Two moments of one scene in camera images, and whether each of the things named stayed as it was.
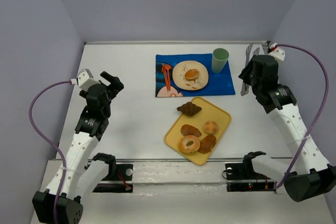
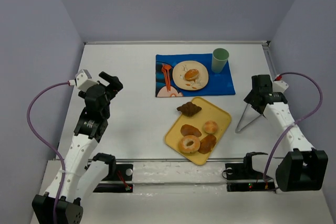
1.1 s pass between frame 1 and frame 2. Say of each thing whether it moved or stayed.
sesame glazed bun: stayed
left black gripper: stayed
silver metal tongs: moved
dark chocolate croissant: stayed
